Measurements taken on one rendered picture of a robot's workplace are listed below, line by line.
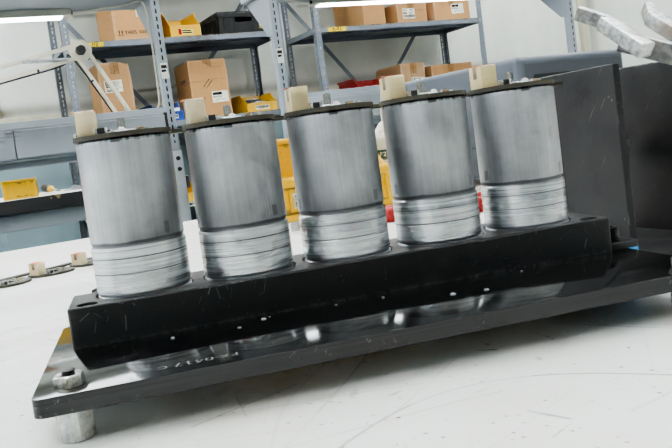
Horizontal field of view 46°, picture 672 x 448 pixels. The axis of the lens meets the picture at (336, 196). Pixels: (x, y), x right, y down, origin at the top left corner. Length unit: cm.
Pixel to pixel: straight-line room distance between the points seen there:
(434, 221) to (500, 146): 3
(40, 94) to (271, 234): 447
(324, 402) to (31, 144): 235
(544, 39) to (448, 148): 601
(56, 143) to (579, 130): 228
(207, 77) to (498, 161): 422
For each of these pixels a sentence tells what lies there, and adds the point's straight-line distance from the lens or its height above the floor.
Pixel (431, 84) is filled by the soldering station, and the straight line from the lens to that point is 68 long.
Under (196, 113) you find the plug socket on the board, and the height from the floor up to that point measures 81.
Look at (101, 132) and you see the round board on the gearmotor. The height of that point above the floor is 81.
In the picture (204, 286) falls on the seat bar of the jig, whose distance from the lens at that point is 20.
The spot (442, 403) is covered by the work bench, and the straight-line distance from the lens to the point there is 16.
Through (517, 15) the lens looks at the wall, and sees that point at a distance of 609.
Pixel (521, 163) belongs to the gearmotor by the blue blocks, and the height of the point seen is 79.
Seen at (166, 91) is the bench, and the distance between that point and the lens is 262.
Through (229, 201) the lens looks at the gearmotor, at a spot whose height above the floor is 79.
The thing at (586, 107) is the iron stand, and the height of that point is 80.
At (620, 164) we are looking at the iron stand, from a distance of 28.
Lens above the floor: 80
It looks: 4 degrees down
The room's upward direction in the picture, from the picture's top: 8 degrees counter-clockwise
